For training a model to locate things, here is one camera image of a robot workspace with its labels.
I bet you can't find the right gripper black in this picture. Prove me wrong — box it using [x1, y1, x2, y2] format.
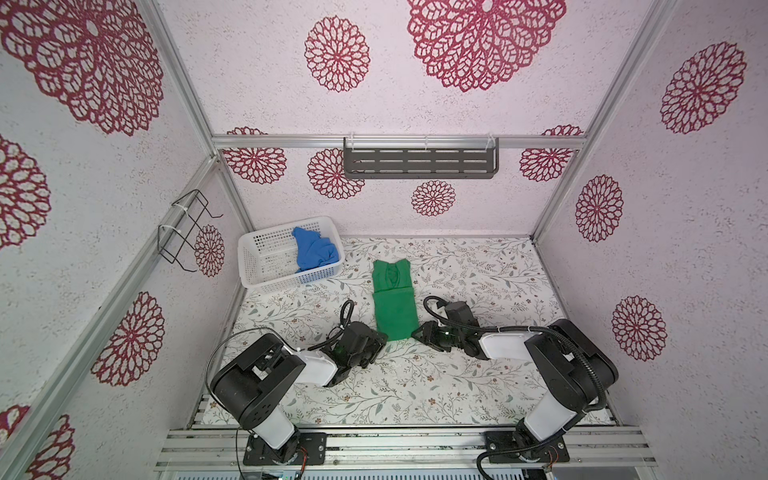
[409, 321, 463, 352]

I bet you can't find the green tank top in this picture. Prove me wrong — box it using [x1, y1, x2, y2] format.
[372, 259, 419, 342]

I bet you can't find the blue tank top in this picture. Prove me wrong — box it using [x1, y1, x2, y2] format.
[292, 227, 340, 272]

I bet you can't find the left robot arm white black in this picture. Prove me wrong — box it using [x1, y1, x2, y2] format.
[207, 321, 388, 452]

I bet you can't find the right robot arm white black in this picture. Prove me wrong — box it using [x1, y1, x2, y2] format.
[412, 296, 619, 448]

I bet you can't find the white plastic laundry basket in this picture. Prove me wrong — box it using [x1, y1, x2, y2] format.
[237, 216, 345, 294]

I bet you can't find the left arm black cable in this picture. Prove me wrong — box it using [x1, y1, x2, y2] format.
[205, 298, 356, 421]

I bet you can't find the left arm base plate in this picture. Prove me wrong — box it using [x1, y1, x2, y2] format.
[243, 431, 327, 467]

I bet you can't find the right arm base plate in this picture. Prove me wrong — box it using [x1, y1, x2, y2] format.
[484, 430, 570, 464]

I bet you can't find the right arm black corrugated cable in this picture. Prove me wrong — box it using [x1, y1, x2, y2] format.
[422, 295, 608, 415]

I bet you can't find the grey metal wall shelf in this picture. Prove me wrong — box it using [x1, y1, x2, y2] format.
[342, 138, 500, 180]

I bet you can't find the aluminium front rail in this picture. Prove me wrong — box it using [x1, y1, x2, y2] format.
[152, 426, 657, 473]

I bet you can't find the black wire wall rack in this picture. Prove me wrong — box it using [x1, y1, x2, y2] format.
[156, 188, 223, 273]

